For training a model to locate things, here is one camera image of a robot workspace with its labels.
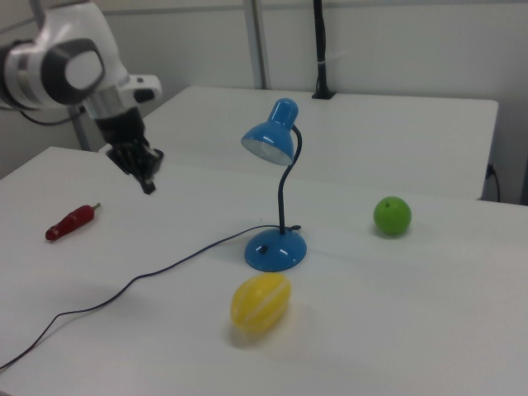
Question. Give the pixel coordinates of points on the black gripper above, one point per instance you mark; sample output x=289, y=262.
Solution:
x=128, y=142

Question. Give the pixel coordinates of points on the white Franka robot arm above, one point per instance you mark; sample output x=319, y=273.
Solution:
x=62, y=49

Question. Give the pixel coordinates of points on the blue gooseneck desk lamp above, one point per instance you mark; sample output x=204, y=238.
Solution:
x=274, y=251

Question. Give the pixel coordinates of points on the red toy chili pepper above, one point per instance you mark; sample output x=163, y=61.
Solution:
x=70, y=222

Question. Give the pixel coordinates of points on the yellow striped toy melon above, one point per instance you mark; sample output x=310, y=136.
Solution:
x=260, y=303

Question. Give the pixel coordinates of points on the green toy apple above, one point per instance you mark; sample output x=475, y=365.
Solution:
x=392, y=216

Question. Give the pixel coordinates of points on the grey partition post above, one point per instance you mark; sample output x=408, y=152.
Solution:
x=257, y=43

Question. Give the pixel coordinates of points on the black clamped camera pole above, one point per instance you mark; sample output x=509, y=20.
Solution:
x=320, y=49

